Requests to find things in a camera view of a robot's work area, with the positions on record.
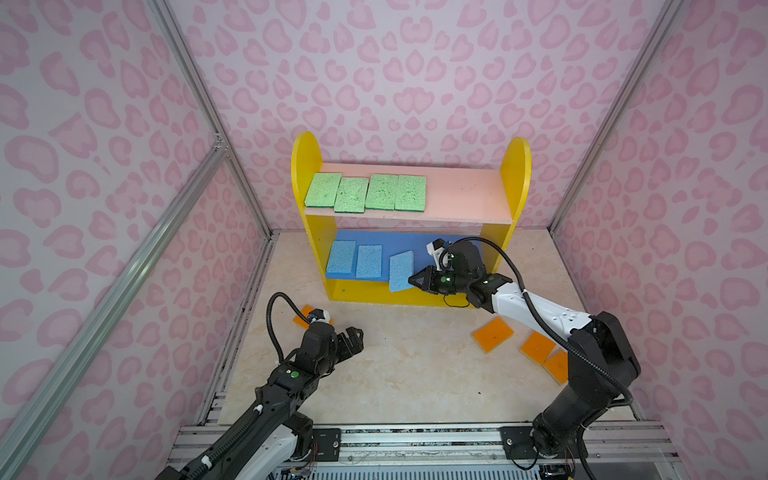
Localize orange sponge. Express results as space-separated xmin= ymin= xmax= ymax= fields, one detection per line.
xmin=293 ymin=305 xmax=316 ymax=329
xmin=520 ymin=331 xmax=557 ymax=365
xmin=542 ymin=349 xmax=568 ymax=385
xmin=470 ymin=316 xmax=514 ymax=354

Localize right aluminium frame bar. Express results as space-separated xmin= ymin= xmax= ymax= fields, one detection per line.
xmin=547 ymin=0 xmax=689 ymax=236

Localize blue sponge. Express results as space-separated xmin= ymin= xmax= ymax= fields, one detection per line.
xmin=355 ymin=245 xmax=383 ymax=280
xmin=326 ymin=240 xmax=357 ymax=275
xmin=388 ymin=250 xmax=414 ymax=293

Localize green sponge bottom front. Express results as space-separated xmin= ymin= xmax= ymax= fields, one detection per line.
xmin=334 ymin=177 xmax=369 ymax=214

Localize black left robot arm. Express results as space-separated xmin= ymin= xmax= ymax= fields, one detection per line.
xmin=157 ymin=321 xmax=364 ymax=479

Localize blue sponge front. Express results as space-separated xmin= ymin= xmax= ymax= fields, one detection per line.
xmin=388 ymin=250 xmax=414 ymax=293

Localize yellow shelf with coloured boards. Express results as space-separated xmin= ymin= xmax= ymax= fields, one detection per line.
xmin=291 ymin=132 xmax=532 ymax=307

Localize left aluminium frame bars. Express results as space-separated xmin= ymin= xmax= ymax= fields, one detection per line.
xmin=1 ymin=1 xmax=265 ymax=479

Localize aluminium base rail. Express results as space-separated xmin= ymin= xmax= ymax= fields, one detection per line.
xmin=161 ymin=422 xmax=691 ymax=480

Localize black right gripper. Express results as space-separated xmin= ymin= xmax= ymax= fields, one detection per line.
xmin=407 ymin=264 xmax=471 ymax=295

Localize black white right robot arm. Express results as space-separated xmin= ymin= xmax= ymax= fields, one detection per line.
xmin=409 ymin=236 xmax=641 ymax=460

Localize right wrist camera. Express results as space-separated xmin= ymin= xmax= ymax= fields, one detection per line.
xmin=426 ymin=238 xmax=446 ymax=264

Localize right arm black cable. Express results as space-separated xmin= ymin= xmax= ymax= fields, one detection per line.
xmin=439 ymin=236 xmax=635 ymax=409

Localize green sponge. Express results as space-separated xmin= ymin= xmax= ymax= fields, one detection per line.
xmin=365 ymin=174 xmax=399 ymax=211
xmin=304 ymin=172 xmax=342 ymax=208
xmin=395 ymin=175 xmax=427 ymax=212
xmin=334 ymin=177 xmax=369 ymax=214

